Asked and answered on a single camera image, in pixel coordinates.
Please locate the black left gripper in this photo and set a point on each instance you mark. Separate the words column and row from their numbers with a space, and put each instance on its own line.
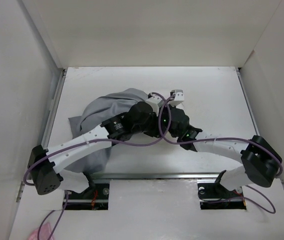
column 155, row 132

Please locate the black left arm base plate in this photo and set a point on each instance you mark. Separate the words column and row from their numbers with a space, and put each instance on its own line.
column 94, row 198

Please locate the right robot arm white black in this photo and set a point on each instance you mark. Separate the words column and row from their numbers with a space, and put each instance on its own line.
column 260, row 163

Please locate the aluminium left rail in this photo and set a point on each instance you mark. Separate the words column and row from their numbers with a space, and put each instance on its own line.
column 51, row 108

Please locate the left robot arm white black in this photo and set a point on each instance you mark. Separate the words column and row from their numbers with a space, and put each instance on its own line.
column 46, row 164

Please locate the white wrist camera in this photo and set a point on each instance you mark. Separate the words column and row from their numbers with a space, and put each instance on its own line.
column 155, row 101
column 176, row 97

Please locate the aluminium front rail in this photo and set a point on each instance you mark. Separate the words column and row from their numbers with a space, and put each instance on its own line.
column 152, row 176

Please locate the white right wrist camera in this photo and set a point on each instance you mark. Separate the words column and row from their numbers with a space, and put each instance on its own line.
column 176, row 97

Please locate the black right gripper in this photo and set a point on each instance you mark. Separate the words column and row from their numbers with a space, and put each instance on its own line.
column 168, row 107

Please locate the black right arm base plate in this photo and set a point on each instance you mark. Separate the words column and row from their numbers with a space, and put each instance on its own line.
column 213, row 196

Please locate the pink bubble wrap piece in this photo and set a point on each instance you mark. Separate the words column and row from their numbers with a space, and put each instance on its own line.
column 42, row 234

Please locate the grey pillowcase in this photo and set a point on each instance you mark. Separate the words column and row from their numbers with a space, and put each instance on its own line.
column 95, row 113

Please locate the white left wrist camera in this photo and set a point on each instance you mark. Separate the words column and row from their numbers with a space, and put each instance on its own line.
column 155, row 101

